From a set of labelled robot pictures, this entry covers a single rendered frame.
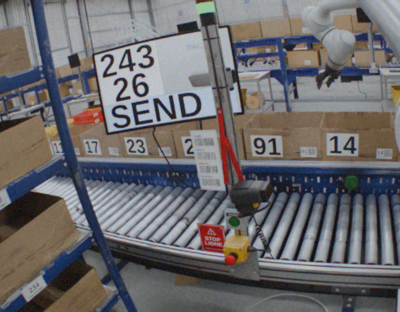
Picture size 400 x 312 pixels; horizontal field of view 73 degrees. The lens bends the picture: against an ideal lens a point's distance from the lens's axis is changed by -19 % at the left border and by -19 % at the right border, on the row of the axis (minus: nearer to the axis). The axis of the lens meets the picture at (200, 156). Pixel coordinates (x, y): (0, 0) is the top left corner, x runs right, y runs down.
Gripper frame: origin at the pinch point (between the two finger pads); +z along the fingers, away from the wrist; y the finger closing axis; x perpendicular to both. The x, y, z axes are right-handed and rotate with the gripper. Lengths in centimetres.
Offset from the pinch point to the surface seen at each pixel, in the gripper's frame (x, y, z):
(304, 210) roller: -56, -31, 1
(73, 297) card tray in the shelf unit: -68, -107, -67
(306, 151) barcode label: -29.7, -20.6, 5.9
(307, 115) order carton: -7.0, -7.6, 21.8
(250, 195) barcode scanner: -50, -58, -47
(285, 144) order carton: -23.5, -29.0, 7.7
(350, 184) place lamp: -52, -5, 0
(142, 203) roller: -30, -105, 29
